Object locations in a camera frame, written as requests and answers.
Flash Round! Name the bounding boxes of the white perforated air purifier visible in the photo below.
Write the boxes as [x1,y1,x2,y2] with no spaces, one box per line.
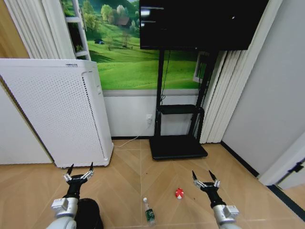
[0,58,114,168]

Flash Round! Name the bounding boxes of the green landscape wall poster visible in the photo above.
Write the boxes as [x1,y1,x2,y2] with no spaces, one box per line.
[59,0,210,91]

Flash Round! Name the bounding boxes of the black door hinge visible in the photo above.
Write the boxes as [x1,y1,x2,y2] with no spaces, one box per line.
[292,162,305,173]

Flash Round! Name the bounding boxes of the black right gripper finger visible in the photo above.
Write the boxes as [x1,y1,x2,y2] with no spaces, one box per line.
[208,170,222,188]
[192,170,206,188]

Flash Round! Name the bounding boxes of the white power cable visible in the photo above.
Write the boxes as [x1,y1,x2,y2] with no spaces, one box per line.
[113,120,151,148]

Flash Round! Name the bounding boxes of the black hanging television cable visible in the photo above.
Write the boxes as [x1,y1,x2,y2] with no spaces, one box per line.
[160,50,171,105]

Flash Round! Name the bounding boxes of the black television floor stand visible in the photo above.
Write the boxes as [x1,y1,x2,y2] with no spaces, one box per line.
[149,49,219,161]

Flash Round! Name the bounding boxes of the black television screen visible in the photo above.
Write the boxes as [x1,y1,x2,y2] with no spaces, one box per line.
[139,0,269,51]

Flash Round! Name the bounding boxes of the clear plastic bottle green label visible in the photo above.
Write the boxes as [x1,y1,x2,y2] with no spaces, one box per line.
[142,197,156,227]

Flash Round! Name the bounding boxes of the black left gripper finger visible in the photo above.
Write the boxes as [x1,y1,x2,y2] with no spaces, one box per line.
[81,162,94,180]
[63,163,75,181]

